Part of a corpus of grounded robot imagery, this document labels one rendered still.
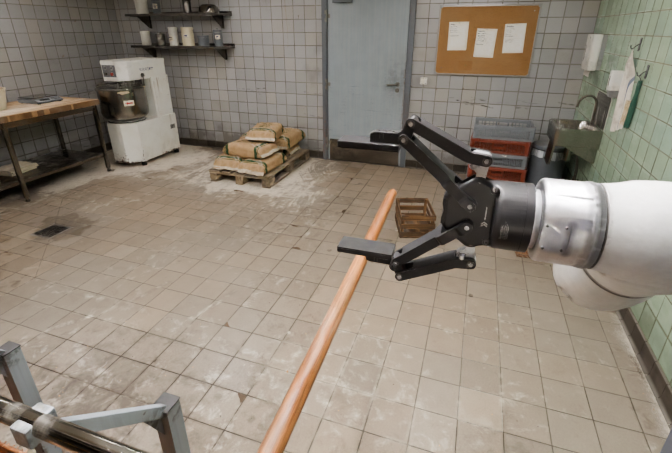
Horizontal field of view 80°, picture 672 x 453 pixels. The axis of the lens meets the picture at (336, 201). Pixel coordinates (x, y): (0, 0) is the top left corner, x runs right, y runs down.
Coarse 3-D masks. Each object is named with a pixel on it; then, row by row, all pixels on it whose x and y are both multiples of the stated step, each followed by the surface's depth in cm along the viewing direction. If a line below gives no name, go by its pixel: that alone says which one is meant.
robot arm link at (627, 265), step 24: (624, 192) 38; (648, 192) 37; (624, 216) 37; (648, 216) 36; (624, 240) 37; (648, 240) 36; (600, 264) 39; (624, 264) 38; (648, 264) 36; (624, 288) 42; (648, 288) 40
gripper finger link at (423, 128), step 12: (408, 120) 42; (420, 120) 44; (420, 132) 42; (432, 132) 42; (444, 132) 43; (444, 144) 42; (456, 144) 41; (456, 156) 42; (468, 156) 42; (480, 156) 41
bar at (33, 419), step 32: (0, 352) 97; (32, 384) 105; (0, 416) 57; (32, 416) 57; (96, 416) 67; (128, 416) 74; (160, 416) 82; (32, 448) 56; (64, 448) 54; (96, 448) 52; (128, 448) 52
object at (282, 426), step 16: (384, 208) 116; (352, 272) 85; (352, 288) 81; (336, 304) 75; (336, 320) 71; (320, 336) 67; (320, 352) 64; (304, 368) 61; (304, 384) 58; (288, 400) 55; (304, 400) 57; (288, 416) 53; (272, 432) 51; (288, 432) 52; (272, 448) 49
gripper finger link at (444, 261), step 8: (432, 256) 49; (440, 256) 49; (448, 256) 48; (408, 264) 51; (416, 264) 49; (424, 264) 48; (432, 264) 48; (440, 264) 47; (448, 264) 47; (456, 264) 47; (464, 264) 46; (472, 264) 46; (400, 272) 49; (408, 272) 49; (416, 272) 49; (424, 272) 48; (432, 272) 48; (400, 280) 50
